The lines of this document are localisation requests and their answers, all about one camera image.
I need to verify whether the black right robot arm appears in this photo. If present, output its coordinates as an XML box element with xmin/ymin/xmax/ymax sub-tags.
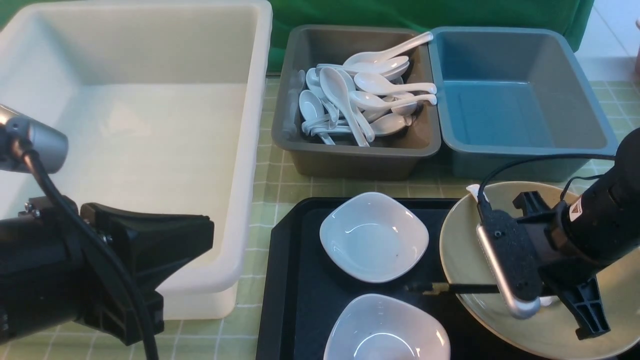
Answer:
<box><xmin>512</xmin><ymin>129</ymin><xmax>640</xmax><ymax>341</ymax></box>

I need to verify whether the green backdrop cloth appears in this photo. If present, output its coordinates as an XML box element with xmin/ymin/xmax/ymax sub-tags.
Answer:
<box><xmin>0</xmin><ymin>0</ymin><xmax>594</xmax><ymax>76</ymax></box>

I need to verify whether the white spoon right lower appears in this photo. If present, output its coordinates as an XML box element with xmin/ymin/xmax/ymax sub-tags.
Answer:
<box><xmin>349</xmin><ymin>91</ymin><xmax>438</xmax><ymax>111</ymax></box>

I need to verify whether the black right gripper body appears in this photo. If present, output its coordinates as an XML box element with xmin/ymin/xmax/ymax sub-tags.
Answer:
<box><xmin>512</xmin><ymin>191</ymin><xmax>601</xmax><ymax>296</ymax></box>

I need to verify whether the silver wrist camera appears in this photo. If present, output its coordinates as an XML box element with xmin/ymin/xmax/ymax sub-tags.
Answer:
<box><xmin>0</xmin><ymin>104</ymin><xmax>69</xmax><ymax>174</ymax></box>
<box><xmin>477</xmin><ymin>207</ymin><xmax>544</xmax><ymax>320</ymax></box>

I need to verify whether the green checked tablecloth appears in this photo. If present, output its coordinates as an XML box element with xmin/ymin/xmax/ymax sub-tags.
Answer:
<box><xmin>0</xmin><ymin>77</ymin><xmax>640</xmax><ymax>360</ymax></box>

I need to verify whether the black serving tray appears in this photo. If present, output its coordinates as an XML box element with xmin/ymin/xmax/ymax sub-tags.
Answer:
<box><xmin>255</xmin><ymin>197</ymin><xmax>538</xmax><ymax>360</ymax></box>

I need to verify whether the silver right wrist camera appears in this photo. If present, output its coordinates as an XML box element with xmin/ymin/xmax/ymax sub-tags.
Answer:
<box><xmin>477</xmin><ymin>207</ymin><xmax>544</xmax><ymax>320</ymax></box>

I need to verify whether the white spoon left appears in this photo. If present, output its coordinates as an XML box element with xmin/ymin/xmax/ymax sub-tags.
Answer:
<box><xmin>298</xmin><ymin>89</ymin><xmax>330</xmax><ymax>137</ymax></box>

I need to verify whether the white spoon top leaning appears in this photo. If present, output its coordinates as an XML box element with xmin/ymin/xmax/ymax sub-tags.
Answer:
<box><xmin>343</xmin><ymin>31</ymin><xmax>434</xmax><ymax>66</ymax></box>

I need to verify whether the white spoon centre long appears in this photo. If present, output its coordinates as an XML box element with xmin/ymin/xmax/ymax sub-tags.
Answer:
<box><xmin>318</xmin><ymin>67</ymin><xmax>370</xmax><ymax>147</ymax></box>

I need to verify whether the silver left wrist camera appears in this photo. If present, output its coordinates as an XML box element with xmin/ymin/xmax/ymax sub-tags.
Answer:
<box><xmin>0</xmin><ymin>104</ymin><xmax>69</xmax><ymax>174</ymax></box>

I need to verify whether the white spoon right middle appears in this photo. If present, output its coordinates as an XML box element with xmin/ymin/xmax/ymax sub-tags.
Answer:
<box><xmin>353</xmin><ymin>72</ymin><xmax>438</xmax><ymax>95</ymax></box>

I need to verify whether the blue plastic bin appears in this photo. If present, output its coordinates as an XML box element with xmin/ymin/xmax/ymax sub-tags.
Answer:
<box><xmin>427</xmin><ymin>26</ymin><xmax>618</xmax><ymax>180</ymax></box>

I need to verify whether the black chopstick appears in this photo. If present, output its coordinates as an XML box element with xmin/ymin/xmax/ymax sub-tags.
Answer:
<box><xmin>405</xmin><ymin>282</ymin><xmax>499</xmax><ymax>296</ymax></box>

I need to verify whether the black left camera cable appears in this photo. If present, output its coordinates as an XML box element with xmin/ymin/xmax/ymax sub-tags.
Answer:
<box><xmin>15</xmin><ymin>140</ymin><xmax>161</xmax><ymax>360</ymax></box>

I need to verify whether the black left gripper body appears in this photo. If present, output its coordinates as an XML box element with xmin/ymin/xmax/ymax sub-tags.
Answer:
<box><xmin>0</xmin><ymin>196</ymin><xmax>103</xmax><ymax>344</ymax></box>

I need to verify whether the white soup spoon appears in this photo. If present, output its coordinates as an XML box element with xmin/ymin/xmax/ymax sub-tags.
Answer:
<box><xmin>466</xmin><ymin>184</ymin><xmax>559</xmax><ymax>307</ymax></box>

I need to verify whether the black right camera cable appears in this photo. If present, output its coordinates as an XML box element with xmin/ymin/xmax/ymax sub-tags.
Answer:
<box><xmin>476</xmin><ymin>153</ymin><xmax>617</xmax><ymax>217</ymax></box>

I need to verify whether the white square dish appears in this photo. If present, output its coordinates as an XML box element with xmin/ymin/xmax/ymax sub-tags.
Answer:
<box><xmin>323</xmin><ymin>293</ymin><xmax>451</xmax><ymax>360</ymax></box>
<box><xmin>318</xmin><ymin>192</ymin><xmax>430</xmax><ymax>284</ymax></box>

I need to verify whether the black camera cable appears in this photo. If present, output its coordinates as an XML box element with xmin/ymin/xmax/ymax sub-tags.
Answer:
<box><xmin>476</xmin><ymin>153</ymin><xmax>617</xmax><ymax>217</ymax></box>
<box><xmin>15</xmin><ymin>140</ymin><xmax>161</xmax><ymax>360</ymax></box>

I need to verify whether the large tan noodle bowl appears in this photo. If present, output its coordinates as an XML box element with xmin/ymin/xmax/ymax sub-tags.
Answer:
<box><xmin>439</xmin><ymin>181</ymin><xmax>639</xmax><ymax>360</ymax></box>

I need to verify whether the large white plastic tub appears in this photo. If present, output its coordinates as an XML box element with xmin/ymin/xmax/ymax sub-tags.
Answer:
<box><xmin>0</xmin><ymin>0</ymin><xmax>273</xmax><ymax>320</ymax></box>

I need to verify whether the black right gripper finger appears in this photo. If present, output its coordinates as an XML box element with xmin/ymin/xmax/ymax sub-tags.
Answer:
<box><xmin>552</xmin><ymin>276</ymin><xmax>611</xmax><ymax>341</ymax></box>

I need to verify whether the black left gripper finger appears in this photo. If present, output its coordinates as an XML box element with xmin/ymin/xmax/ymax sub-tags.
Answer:
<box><xmin>80</xmin><ymin>202</ymin><xmax>215</xmax><ymax>346</ymax></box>

